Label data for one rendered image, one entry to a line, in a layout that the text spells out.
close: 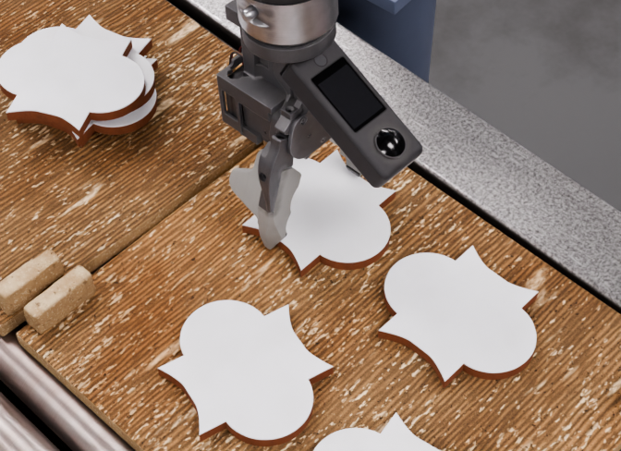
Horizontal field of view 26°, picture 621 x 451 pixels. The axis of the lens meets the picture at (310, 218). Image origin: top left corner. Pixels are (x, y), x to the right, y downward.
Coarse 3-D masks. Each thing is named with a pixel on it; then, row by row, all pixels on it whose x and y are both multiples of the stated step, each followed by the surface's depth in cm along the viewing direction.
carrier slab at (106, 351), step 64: (128, 256) 112; (192, 256) 112; (256, 256) 112; (384, 256) 112; (448, 256) 112; (512, 256) 112; (64, 320) 108; (128, 320) 108; (320, 320) 108; (384, 320) 108; (576, 320) 108; (64, 384) 106; (128, 384) 105; (320, 384) 105; (384, 384) 105; (448, 384) 105; (512, 384) 105; (576, 384) 105; (192, 448) 101; (256, 448) 101; (448, 448) 101; (512, 448) 101; (576, 448) 101
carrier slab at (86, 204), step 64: (0, 0) 132; (64, 0) 132; (128, 0) 132; (192, 64) 127; (0, 128) 121; (192, 128) 121; (0, 192) 117; (64, 192) 117; (128, 192) 117; (192, 192) 118; (0, 256) 112; (64, 256) 112; (0, 320) 108
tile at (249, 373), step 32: (192, 320) 107; (224, 320) 107; (256, 320) 107; (288, 320) 107; (192, 352) 105; (224, 352) 105; (256, 352) 105; (288, 352) 105; (192, 384) 103; (224, 384) 103; (256, 384) 103; (288, 384) 103; (224, 416) 102; (256, 416) 102; (288, 416) 102
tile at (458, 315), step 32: (416, 256) 111; (384, 288) 109; (416, 288) 109; (448, 288) 109; (480, 288) 109; (512, 288) 109; (416, 320) 107; (448, 320) 107; (480, 320) 107; (512, 320) 107; (416, 352) 106; (448, 352) 105; (480, 352) 105; (512, 352) 105
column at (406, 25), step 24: (360, 0) 155; (384, 0) 142; (408, 0) 144; (432, 0) 162; (360, 24) 158; (384, 24) 159; (408, 24) 160; (432, 24) 166; (384, 48) 162; (408, 48) 164
